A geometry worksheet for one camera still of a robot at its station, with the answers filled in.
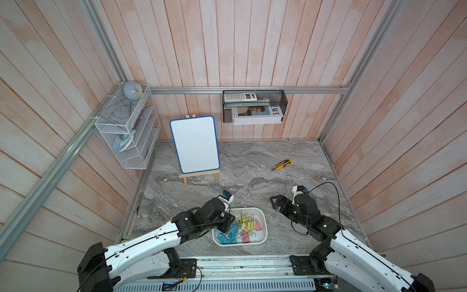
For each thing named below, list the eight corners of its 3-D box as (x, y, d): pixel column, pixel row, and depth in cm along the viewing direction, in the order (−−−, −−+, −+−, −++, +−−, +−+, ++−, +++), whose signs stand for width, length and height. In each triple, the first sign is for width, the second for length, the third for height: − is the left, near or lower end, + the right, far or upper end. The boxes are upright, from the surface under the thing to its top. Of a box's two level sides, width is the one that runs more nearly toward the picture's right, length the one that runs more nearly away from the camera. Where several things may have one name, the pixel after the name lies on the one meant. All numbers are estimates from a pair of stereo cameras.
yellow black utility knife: (274, 172, 107) (275, 170, 105) (271, 168, 109) (271, 166, 107) (292, 163, 111) (293, 161, 110) (288, 159, 113) (289, 157, 112)
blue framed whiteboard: (182, 179, 103) (166, 136, 76) (186, 161, 112) (172, 116, 85) (218, 179, 103) (214, 136, 76) (219, 161, 112) (216, 116, 85)
